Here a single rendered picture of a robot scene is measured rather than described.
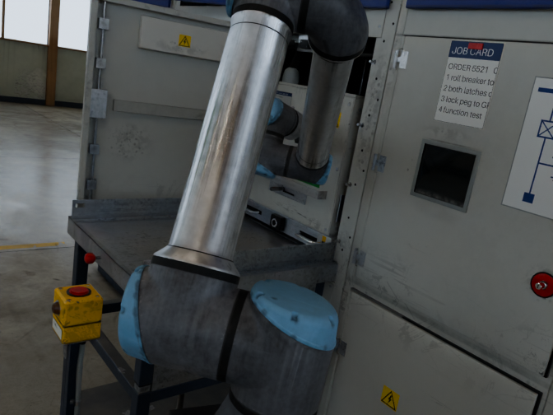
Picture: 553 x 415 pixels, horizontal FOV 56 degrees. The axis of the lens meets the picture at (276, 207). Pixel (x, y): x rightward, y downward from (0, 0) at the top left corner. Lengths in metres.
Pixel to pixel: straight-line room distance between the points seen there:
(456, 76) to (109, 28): 1.16
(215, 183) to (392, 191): 0.80
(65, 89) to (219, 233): 12.23
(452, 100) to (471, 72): 0.08
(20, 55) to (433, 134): 11.68
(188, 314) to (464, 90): 0.94
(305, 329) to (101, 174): 1.38
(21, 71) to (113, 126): 10.78
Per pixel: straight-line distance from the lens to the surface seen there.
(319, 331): 0.80
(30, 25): 12.86
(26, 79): 12.79
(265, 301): 0.80
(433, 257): 1.49
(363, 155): 1.66
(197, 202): 0.86
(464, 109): 1.44
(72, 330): 1.20
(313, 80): 1.14
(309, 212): 1.83
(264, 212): 2.00
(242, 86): 0.90
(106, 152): 2.02
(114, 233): 1.76
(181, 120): 2.07
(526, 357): 1.41
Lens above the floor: 1.41
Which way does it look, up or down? 14 degrees down
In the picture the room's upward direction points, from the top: 9 degrees clockwise
